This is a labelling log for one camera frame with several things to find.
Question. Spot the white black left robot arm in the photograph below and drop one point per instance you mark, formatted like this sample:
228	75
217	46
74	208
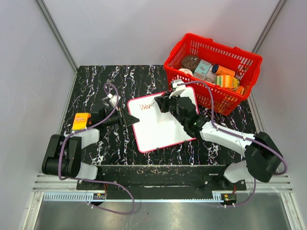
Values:
63	154

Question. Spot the orange yellow snack box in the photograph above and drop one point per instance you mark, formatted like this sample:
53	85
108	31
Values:
80	121

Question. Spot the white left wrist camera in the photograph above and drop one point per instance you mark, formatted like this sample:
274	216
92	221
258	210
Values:
113	99

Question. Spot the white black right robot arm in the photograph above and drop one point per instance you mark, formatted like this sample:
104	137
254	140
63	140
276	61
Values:
261	156

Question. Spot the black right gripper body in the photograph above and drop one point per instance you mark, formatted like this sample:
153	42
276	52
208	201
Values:
171	104

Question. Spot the red plastic shopping basket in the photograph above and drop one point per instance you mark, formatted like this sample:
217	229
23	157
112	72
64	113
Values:
207	93

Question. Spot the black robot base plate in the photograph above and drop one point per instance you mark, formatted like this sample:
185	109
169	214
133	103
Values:
162	182

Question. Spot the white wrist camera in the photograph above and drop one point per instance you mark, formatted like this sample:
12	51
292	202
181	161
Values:
178	87
113	99

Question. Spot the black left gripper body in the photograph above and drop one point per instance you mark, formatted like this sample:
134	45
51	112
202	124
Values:
116	118

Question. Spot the pink framed whiteboard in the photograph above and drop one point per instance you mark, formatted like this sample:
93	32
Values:
155	129

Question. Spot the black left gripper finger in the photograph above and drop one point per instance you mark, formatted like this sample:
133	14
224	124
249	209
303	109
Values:
127	123
126	117

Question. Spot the brown bread loaf package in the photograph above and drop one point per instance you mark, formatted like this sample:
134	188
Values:
190	62

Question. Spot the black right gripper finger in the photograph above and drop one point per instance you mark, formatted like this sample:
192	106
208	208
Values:
166	94
162	102

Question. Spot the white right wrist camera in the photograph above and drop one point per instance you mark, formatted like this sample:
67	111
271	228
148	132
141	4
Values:
178	87

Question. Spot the yellow green sponge pack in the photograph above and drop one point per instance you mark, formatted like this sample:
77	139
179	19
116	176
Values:
226	81

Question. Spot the teal white small box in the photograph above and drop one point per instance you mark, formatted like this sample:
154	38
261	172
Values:
202	68

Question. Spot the white slotted cable duct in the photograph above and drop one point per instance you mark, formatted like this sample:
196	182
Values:
76	197

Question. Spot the orange bottle with blue cap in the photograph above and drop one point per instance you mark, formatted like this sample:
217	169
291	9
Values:
220	70

